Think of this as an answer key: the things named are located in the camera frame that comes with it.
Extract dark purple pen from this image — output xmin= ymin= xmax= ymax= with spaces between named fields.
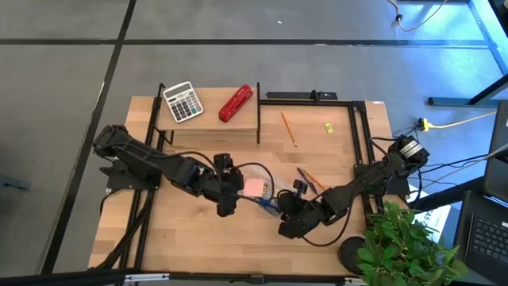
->
xmin=296 ymin=166 xmax=319 ymax=195

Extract red stapler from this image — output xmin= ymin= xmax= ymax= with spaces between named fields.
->
xmin=217 ymin=83 xmax=255 ymax=123

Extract black mounting bar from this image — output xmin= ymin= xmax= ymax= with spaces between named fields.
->
xmin=264 ymin=90 xmax=339 ymax=101

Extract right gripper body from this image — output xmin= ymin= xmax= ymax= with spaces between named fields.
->
xmin=277 ymin=192 xmax=330 ymax=230

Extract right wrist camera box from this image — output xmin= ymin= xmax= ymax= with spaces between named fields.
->
xmin=291 ymin=179 xmax=310 ymax=196

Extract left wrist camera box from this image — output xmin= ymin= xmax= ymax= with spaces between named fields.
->
xmin=213 ymin=153 xmax=236 ymax=172

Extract black neighbouring table base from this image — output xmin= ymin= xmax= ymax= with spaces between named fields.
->
xmin=427 ymin=73 xmax=508 ymax=109

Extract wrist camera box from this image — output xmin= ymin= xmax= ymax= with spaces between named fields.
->
xmin=291 ymin=179 xmax=310 ymax=196
xmin=213 ymin=153 xmax=236 ymax=172

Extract beige floor cable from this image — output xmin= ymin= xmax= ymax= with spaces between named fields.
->
xmin=387 ymin=0 xmax=449 ymax=33

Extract yellow extension cord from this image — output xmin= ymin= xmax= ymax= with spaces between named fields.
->
xmin=416 ymin=110 xmax=498 ymax=133

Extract black laptop with keyboard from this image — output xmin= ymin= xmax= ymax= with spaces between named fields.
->
xmin=453 ymin=189 xmax=508 ymax=284

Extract pink sticky note pad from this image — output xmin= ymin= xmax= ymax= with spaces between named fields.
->
xmin=243 ymin=178 xmax=267 ymax=199

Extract white grey desk calculator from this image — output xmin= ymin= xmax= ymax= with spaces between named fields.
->
xmin=162 ymin=81 xmax=205 ymax=123

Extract black aluminium table frame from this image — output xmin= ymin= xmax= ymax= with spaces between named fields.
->
xmin=90 ymin=82 xmax=400 ymax=286

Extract orange pencil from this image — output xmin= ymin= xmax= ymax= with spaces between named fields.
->
xmin=279 ymin=111 xmax=298 ymax=149
xmin=301 ymin=168 xmax=328 ymax=191

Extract green leafy plant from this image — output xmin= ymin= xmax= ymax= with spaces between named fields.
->
xmin=356 ymin=200 xmax=470 ymax=286

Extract black slanted beam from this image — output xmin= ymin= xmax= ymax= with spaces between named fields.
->
xmin=407 ymin=176 xmax=490 ymax=212

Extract wooden shelf with black legs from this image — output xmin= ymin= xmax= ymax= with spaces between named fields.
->
xmin=155 ymin=82 xmax=262 ymax=146

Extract black round plant pot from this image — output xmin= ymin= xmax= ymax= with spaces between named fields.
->
xmin=337 ymin=235 xmax=370 ymax=276

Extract blue handled scissors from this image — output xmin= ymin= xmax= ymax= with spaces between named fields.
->
xmin=257 ymin=196 xmax=281 ymax=211

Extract white printed sheet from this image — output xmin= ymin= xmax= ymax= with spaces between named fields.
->
xmin=410 ymin=184 xmax=452 ymax=244

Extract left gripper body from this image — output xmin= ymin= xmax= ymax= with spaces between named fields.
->
xmin=200 ymin=168 xmax=245 ymax=203

